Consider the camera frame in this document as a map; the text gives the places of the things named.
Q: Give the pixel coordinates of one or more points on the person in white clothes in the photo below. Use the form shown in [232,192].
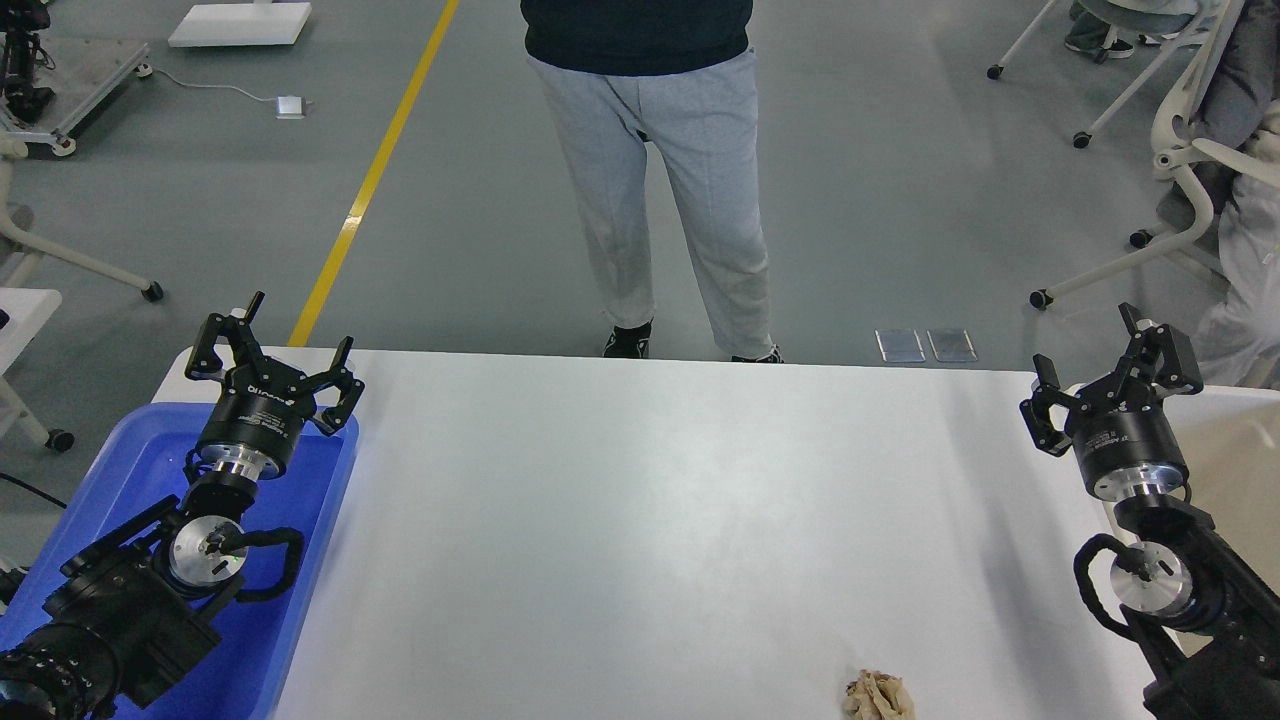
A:
[1243,329]

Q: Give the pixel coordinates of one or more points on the white office chair right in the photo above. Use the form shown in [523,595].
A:
[1236,55]

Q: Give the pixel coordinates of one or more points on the metal floor plate right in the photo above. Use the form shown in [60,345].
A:
[952,345]

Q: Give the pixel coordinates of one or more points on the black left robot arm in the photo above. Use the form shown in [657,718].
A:
[135,613]

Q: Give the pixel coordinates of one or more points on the white chair base left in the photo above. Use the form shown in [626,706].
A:
[32,248]

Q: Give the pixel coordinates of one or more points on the white power adapter with cable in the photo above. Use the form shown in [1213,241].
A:
[285,107]

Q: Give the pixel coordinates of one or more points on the seated person far right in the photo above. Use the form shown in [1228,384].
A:
[1094,24]

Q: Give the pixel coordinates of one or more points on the beige plastic bin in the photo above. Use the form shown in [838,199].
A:
[1229,438]

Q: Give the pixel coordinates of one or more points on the grey wheeled cart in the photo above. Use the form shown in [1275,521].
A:
[51,84]

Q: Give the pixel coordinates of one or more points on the metal floor plate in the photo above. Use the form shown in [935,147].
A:
[900,346]
[952,345]

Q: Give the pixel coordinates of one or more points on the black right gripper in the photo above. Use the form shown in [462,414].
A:
[1128,449]

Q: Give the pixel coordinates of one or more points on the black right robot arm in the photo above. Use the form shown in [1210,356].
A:
[1206,624]

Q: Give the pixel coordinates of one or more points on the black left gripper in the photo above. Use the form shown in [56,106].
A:
[255,411]

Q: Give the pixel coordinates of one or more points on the white chair legs top right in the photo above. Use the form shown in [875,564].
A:
[1030,90]

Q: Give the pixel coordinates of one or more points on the metal floor plate left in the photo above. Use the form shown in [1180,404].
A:
[900,346]

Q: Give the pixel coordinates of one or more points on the white board on floor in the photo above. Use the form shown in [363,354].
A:
[254,23]

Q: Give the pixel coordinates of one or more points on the brown paper ball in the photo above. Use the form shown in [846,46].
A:
[876,695]

